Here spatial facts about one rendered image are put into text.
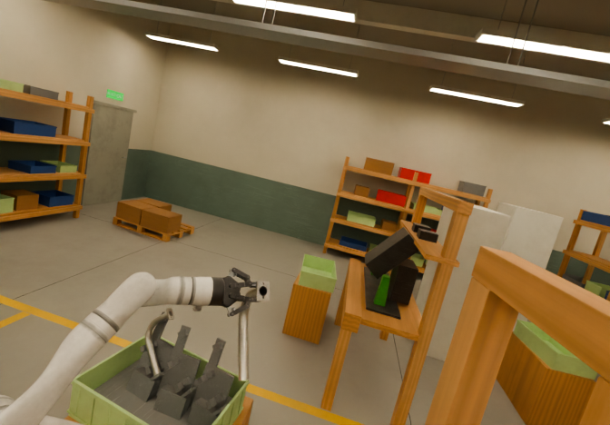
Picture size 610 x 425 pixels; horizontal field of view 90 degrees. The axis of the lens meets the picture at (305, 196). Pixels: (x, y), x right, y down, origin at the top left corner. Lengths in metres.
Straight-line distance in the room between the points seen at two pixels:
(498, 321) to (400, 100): 6.72
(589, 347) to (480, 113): 7.19
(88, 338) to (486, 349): 0.93
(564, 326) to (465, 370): 0.34
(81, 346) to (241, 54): 7.75
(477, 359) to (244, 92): 7.49
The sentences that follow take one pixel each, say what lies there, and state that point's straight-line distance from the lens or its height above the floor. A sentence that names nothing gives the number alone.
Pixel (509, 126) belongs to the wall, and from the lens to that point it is 7.93.
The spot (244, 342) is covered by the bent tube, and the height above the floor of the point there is 1.49.
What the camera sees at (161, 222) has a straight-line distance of 6.02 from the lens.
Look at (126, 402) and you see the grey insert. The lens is 1.80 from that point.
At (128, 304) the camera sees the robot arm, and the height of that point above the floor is 1.66.
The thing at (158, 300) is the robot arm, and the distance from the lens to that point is 0.89.
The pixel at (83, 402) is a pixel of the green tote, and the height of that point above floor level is 0.89.
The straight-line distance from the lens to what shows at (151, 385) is 1.77.
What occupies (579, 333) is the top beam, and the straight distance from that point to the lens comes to 0.73.
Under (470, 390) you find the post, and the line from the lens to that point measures 1.04.
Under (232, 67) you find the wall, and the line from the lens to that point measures 8.22.
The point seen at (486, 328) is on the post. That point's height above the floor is 1.75.
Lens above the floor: 2.08
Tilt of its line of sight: 8 degrees down
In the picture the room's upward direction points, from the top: 13 degrees clockwise
